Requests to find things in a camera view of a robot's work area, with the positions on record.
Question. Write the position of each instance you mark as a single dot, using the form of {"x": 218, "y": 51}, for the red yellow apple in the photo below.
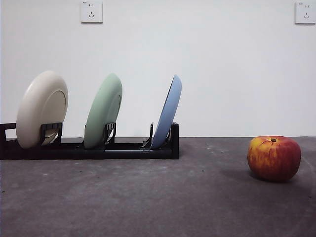
{"x": 274, "y": 159}

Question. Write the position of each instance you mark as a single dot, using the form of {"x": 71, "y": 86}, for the blue plate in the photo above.
{"x": 169, "y": 111}

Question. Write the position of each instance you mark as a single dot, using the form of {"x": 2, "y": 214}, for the cream plate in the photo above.
{"x": 37, "y": 106}

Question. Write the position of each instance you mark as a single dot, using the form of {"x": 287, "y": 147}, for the white wall socket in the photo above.
{"x": 305, "y": 13}
{"x": 91, "y": 12}

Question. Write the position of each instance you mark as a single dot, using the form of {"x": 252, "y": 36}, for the black plate rack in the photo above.
{"x": 74, "y": 153}

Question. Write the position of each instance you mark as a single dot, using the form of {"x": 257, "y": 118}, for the pale green plate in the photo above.
{"x": 101, "y": 111}

